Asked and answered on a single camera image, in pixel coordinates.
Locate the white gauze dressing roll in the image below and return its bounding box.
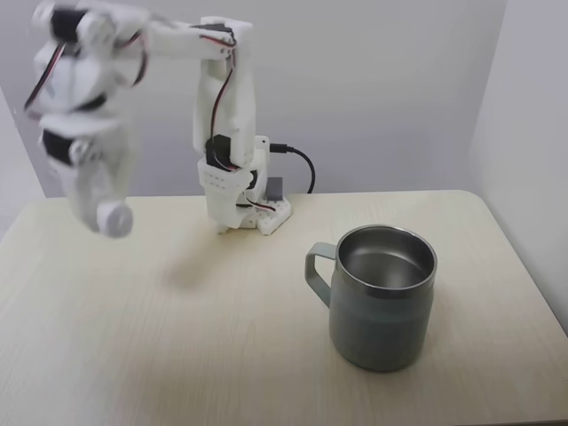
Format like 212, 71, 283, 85
94, 200, 135, 239

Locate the green steel mug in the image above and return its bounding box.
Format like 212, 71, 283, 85
304, 225, 438, 373

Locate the red black servo wire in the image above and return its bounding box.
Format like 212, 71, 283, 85
209, 37, 240, 173
24, 26, 150, 117

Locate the black usb cable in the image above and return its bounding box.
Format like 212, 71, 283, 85
269, 142, 317, 195

